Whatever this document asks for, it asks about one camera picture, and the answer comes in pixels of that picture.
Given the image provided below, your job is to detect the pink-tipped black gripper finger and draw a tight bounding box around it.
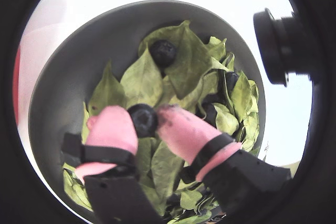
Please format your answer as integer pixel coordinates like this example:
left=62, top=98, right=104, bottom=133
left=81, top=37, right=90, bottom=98
left=61, top=105, right=163, bottom=224
left=152, top=104, right=292, bottom=217

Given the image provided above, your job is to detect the dark blueberry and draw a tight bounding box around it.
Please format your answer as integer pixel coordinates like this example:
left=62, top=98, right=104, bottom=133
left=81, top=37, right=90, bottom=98
left=150, top=39, right=177, bottom=67
left=202, top=103, right=218, bottom=127
left=127, top=103, right=160, bottom=138
left=225, top=71, right=239, bottom=91

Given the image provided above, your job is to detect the pile of green leaves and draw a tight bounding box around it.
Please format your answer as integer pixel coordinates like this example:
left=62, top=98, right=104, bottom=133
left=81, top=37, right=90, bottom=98
left=62, top=20, right=260, bottom=224

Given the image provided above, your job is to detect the dark grey shallow bowl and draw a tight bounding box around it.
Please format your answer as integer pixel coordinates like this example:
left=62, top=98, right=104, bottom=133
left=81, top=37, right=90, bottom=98
left=28, top=0, right=266, bottom=223

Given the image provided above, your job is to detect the red collapsible silicone cup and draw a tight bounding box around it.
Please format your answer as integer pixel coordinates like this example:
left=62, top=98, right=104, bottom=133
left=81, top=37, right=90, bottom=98
left=13, top=48, right=21, bottom=125

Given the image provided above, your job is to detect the black camera lens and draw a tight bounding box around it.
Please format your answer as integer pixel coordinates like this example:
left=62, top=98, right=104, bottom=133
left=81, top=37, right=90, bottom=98
left=252, top=7, right=314, bottom=88

